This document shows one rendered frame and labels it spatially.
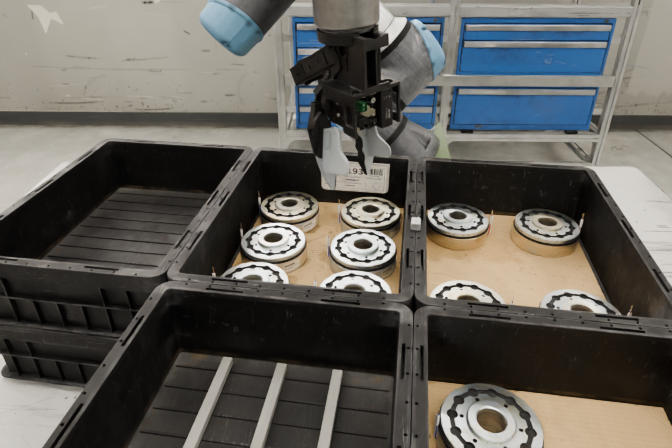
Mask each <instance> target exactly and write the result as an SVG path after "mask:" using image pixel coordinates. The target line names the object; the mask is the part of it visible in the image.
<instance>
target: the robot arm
mask: <svg viewBox="0 0 672 448"><path fill-rule="evenodd" d="M294 2H295V0H208V2H207V6H206V7H205V8H204V10H203V11H202V12H201V14H200V16H199V20H200V23H201V24H202V26H203V27H204V28H205V29H206V31H207V32H208V33H209V34H210V35H211V36H212V37H213V38H214V39H216V40H217V41H218V42H219V43H220V44H221V45H222V46H223V47H225V48H226V49H227V50H228V51H230V52H231V53H233V54H234V55H236V56H245V55H246V54H247V53H248V52H249V51H250V50H251V49H252V48H253V47H254V46H255V45H256V44H257V43H260V42H261V41H262V40H263V38H264V35H265V34H266V33H267V32H268V31H269V30H270V29H271V28H272V26H273V25H274V24H275V23H276V22H277V21H278V20H279V18H280V17H281V16H282V15H283V14H284V13H285V12H286V11H287V9H288V8H289V7H290V6H291V5H292V4H293V3H294ZM312 6H313V17H314V24H315V26H317V38H318V42H320V43H322V44H325V46H324V47H322V48H321V49H319V50H318V51H316V52H314V53H313V54H311V55H310V56H308V57H304V58H303V59H301V60H299V61H298V62H297V63H296V65H295V66H293V67H292V68H290V69H289V70H290V72H291V75H292V77H293V80H294V82H295V85H296V86H298V85H302V84H305V86H306V85H309V84H315V83H317V82H318V85H317V86H316V88H315V89H314V90H313V93H315V99H314V102H311V103H310V105H311V110H310V114H309V119H308V135H309V139H310V143H311V146H312V150H313V153H314V155H315V157H316V160H317V163H318V166H319V169H320V171H321V174H322V176H323V178H324V180H325V181H326V183H327V184H328V186H329V187H330V188H331V189H332V190H335V188H336V176H337V175H342V176H347V175H348V174H349V171H350V164H349V161H348V160H347V158H346V156H345V155H344V153H343V152H342V148H341V144H342V136H341V132H340V130H341V131H343V132H344V133H345V134H346V135H347V136H348V137H350V138H351V139H352V140H353V141H354V142H355V147H356V149H357V151H358V159H357V161H358V163H359V165H360V167H361V169H362V170H363V172H364V174H365V175H368V174H369V172H370V169H371V166H372V163H373V159H374V156H377V157H385V158H389V157H390V156H391V155H401V156H410V157H413V158H415V159H416V160H418V159H420V158H423V157H433V158H434V156H435V155H436V153H437V151H438V149H439V145H440V140H439V138H438V137H437V136H436V135H435V134H434V133H433V132H432V131H430V130H428V129H426V128H424V127H422V126H420V125H418V124H416V123H414V122H412V121H410V120H409V119H408V118H407V117H406V116H405V115H404V114H403V113H402V111H403V110H404V109H405V108H406V107H407V106H408V105H409V104H410V103H411V102H412V101H413V100H414V99H415V98H416V97H417V96H418V95H419V94H420V93H421V91H422V90H423V89H424V88H425V87H426V86H427V85H428V84H429V83H430V82H432V81H434V80H435V77H436V76H437V75H438V74H439V73H440V71H441V70H442V69H443V68H444V66H445V63H446V59H445V55H444V52H443V50H442V48H441V47H440V45H439V43H438V42H437V40H436V39H435V37H434V36H433V35H432V33H431V32H430V31H429V30H427V28H426V27H425V25H424V24H422V23H421V22H420V21H419V20H416V19H414V20H413V21H410V22H409V21H408V20H407V19H406V17H395V16H393V15H392V14H391V13H390V12H389V10H388V9H387V8H386V7H385V6H384V5H383V4H382V3H381V2H380V1H379V0H312ZM328 118H329V119H328ZM331 122H333V123H335V124H336V125H337V126H338V127H339V128H337V127H331ZM339 129H340V130H339ZM336 174H337V175H336Z"/></svg>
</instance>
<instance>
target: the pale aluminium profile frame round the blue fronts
mask: <svg viewBox="0 0 672 448"><path fill-rule="evenodd" d="M429 3H437V0H429ZM643 3H644V0H631V3H630V6H633V7H634V8H633V12H632V15H631V17H627V18H626V22H625V25H624V29H623V33H622V36H613V37H612V40H611V43H620V44H619V48H618V52H617V56H616V59H615V63H614V67H613V71H612V75H611V76H602V75H453V66H454V57H455V49H456V42H459V38H460V35H457V31H458V22H459V12H460V4H461V0H451V2H450V5H451V7H452V8H451V16H450V17H449V21H448V31H447V35H443V42H446V50H445V59H446V63H445V66H444V70H443V75H437V76H436V77H435V80H434V81H432V82H430V83H429V84H428V85H427V86H442V89H441V92H438V95H437V100H440V107H436V115H435V125H434V127H435V126H436V125H437V124H438V123H439V122H441V124H442V127H443V130H444V134H445V137H446V141H447V144H449V143H450V142H452V141H528V142H564V143H565V144H566V146H567V147H568V148H569V149H570V150H571V151H572V152H573V153H574V154H575V155H576V156H577V157H578V158H579V159H580V160H581V161H545V160H483V161H499V162H516V163H532V164H549V165H565V166H599V162H600V158H601V155H602V151H603V148H604V144H605V140H606V137H607V133H608V130H609V126H610V122H611V119H612V115H613V111H614V108H615V104H616V101H617V97H618V93H619V90H620V86H621V83H622V79H623V75H624V72H625V68H626V64H627V61H628V57H629V54H630V50H631V46H632V43H633V39H634V36H635V32H636V28H637V25H638V21H639V17H640V14H641V10H642V7H643ZM571 4H581V0H572V2H571ZM455 6H457V9H456V17H454V12H455ZM637 7H639V9H638V12H637V16H636V17H635V14H636V10H637ZM292 17H295V16H288V32H289V35H283V32H282V16H281V17H280V18H279V20H278V21H277V22H276V23H275V24H274V25H273V37H274V54H275V72H276V89H277V106H278V123H279V141H280V148H285V149H293V145H294V141H295V140H310V139H309V135H308V130H299V128H296V104H295V82H294V80H293V77H292V75H291V72H290V74H285V72H284V52H283V42H289V55H290V68H292V67H293V66H294V55H293V30H292ZM285 85H291V96H290V99H289V102H288V106H286V92H285ZM451 86H531V87H608V90H607V93H606V97H605V101H604V105H603V108H594V111H593V114H601V116H600V120H599V124H598V127H597V126H596V125H595V124H593V123H592V122H590V126H589V130H585V131H586V132H578V131H577V130H544V132H490V131H473V130H468V129H461V130H460V131H446V129H447V125H450V117H448V113H451V108H452V107H449V102H450V100H452V99H453V93H451ZM437 113H439V117H438V115H437ZM552 131H553V132H552ZM578 142H592V143H593V144H592V150H591V154H590V155H589V154H588V153H587V152H586V151H585V150H584V149H583V148H582V147H581V145H580V144H579V143H578Z"/></svg>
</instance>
